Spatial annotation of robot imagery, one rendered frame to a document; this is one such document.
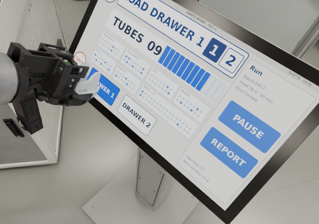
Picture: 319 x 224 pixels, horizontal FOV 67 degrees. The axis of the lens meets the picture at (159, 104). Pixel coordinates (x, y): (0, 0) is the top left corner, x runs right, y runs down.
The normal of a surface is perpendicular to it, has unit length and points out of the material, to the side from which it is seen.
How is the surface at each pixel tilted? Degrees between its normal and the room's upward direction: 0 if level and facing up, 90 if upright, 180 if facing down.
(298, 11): 90
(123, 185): 5
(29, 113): 92
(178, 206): 5
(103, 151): 0
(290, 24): 90
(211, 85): 50
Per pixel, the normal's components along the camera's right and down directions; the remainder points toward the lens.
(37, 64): 0.75, 0.58
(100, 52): -0.44, 0.07
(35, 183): 0.11, -0.58
